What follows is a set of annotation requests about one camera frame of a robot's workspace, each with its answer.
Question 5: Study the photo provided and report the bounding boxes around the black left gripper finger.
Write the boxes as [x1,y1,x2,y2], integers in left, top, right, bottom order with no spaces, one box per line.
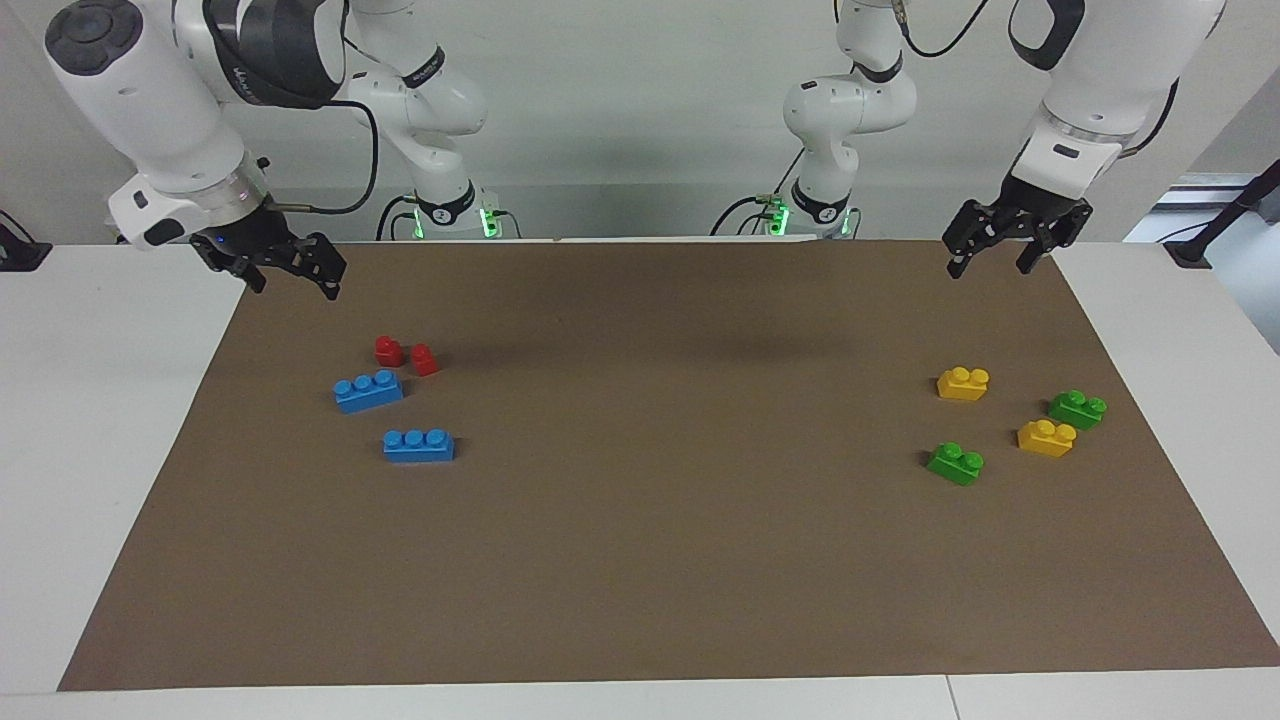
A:
[1015,207,1079,275]
[943,199,1004,280]

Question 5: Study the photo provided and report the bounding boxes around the blue three-stud toy brick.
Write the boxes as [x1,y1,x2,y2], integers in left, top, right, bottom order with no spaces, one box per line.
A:
[333,369,405,415]
[383,428,456,464]

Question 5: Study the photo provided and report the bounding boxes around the brown table mat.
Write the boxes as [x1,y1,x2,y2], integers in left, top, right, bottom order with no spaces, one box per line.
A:
[57,238,1280,693]

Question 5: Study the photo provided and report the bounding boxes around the green two-stud toy brick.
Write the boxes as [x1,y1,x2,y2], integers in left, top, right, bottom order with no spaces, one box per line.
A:
[1048,389,1109,432]
[926,442,985,488]

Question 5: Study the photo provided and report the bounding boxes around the black base cable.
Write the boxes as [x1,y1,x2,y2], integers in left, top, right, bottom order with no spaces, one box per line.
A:
[710,148,806,237]
[376,193,416,241]

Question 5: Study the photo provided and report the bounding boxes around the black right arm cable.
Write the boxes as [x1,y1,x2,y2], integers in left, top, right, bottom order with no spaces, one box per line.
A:
[265,98,381,216]

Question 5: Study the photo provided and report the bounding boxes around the yellow two-stud toy brick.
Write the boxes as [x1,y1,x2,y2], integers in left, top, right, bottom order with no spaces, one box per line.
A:
[1017,419,1078,459]
[936,366,991,402]

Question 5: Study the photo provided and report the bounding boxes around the black stand with pole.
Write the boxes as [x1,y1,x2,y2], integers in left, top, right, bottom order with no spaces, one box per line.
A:
[1165,160,1280,269]

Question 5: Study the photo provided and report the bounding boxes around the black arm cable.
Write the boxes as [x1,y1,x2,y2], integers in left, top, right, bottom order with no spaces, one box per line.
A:
[893,0,1181,159]
[265,98,381,216]

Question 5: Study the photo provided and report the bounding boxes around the black table clamp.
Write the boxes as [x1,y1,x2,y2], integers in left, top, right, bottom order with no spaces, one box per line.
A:
[0,210,53,273]

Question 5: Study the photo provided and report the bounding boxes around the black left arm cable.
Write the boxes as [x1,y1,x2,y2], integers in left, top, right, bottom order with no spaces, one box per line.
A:
[893,0,1181,159]

